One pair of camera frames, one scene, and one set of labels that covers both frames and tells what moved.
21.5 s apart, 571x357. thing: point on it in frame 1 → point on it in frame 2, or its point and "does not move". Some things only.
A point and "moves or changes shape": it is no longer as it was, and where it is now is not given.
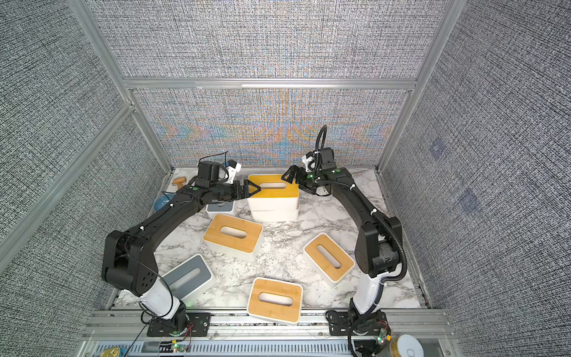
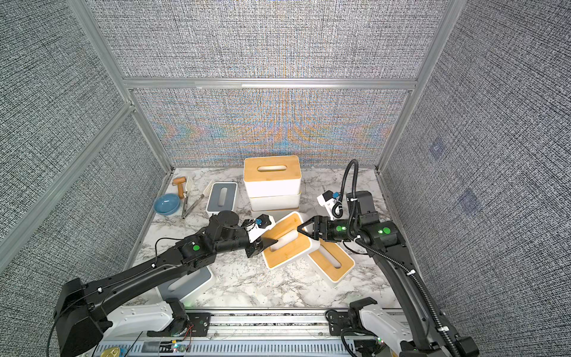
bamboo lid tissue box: (275, 300) → (291, 244)
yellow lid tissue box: (275, 193) does not move
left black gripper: (246, 190) → (256, 248)
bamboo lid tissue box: (328, 258) does not move
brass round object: (111, 352) does not move
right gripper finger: (291, 172) → (315, 222)
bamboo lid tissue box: (237, 236) moves or changes shape
